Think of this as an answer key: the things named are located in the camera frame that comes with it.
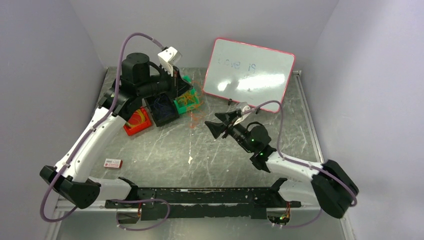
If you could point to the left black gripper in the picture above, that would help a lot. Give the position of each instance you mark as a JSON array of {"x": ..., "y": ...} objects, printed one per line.
[{"x": 178, "y": 85}]

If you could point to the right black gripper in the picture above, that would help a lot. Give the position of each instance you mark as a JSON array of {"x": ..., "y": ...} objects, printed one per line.
[{"x": 226, "y": 117}]

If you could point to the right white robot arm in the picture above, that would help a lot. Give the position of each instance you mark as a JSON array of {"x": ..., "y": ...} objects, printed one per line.
[{"x": 325, "y": 184}]

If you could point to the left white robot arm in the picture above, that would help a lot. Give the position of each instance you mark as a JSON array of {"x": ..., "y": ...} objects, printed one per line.
[{"x": 137, "y": 79}]

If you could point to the green plastic bin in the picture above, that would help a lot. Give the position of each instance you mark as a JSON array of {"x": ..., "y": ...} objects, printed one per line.
[{"x": 187, "y": 102}]

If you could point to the black plastic bin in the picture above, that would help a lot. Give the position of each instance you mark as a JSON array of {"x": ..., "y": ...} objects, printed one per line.
[{"x": 162, "y": 109}]

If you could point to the red plastic bin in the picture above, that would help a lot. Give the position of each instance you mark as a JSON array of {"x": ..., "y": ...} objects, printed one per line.
[{"x": 138, "y": 122}]

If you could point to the pink framed whiteboard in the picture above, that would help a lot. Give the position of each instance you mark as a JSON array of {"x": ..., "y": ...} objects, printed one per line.
[{"x": 249, "y": 73}]

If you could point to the small red white box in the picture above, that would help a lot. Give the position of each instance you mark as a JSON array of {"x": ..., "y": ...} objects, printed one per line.
[{"x": 113, "y": 163}]

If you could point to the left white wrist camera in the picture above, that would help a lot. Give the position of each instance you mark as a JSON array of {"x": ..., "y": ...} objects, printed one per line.
[{"x": 168, "y": 59}]

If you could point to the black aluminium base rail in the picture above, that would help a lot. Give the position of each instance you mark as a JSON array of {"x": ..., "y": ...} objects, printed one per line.
[{"x": 260, "y": 203}]

